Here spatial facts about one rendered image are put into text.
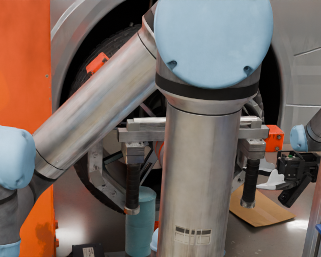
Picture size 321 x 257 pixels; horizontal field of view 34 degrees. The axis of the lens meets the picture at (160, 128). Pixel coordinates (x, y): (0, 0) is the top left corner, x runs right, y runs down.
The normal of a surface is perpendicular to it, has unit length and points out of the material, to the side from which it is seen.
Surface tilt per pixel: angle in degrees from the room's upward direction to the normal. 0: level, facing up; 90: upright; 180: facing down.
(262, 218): 2
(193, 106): 135
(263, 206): 2
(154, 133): 90
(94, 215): 0
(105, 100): 87
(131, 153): 90
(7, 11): 90
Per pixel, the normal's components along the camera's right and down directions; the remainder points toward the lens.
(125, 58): -0.50, -0.15
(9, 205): 0.91, 0.20
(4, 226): 0.76, 0.29
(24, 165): 1.00, 0.08
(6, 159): 0.00, 0.00
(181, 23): -0.06, 0.24
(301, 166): 0.21, 0.37
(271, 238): 0.06, -0.93
